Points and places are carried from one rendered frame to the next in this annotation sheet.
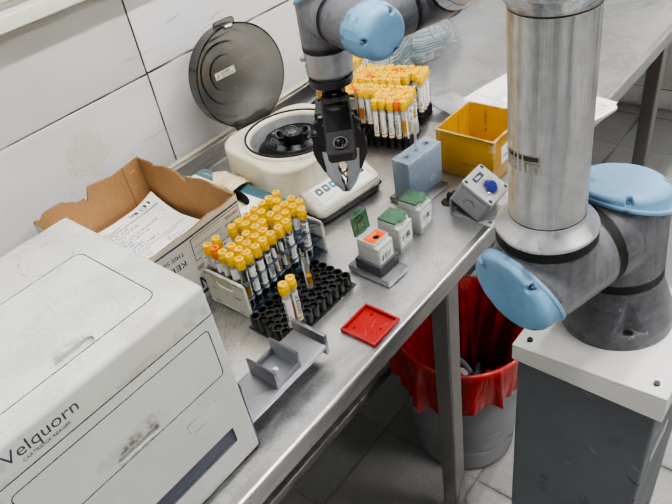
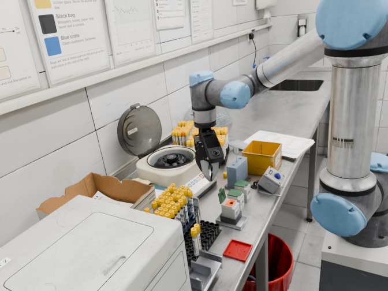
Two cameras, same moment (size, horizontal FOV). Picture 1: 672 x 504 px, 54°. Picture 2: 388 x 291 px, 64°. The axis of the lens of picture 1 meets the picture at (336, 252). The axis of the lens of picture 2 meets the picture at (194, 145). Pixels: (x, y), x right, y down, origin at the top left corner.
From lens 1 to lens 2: 0.26 m
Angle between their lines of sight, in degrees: 19
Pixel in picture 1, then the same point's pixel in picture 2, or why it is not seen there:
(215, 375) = (183, 280)
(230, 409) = not seen: outside the picture
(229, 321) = not seen: hidden behind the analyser
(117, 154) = (78, 172)
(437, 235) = (255, 202)
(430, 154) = (243, 163)
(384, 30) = (243, 94)
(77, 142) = (59, 165)
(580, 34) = (376, 75)
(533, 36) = (354, 77)
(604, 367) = (375, 257)
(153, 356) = (159, 267)
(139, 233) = not seen: hidden behind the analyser
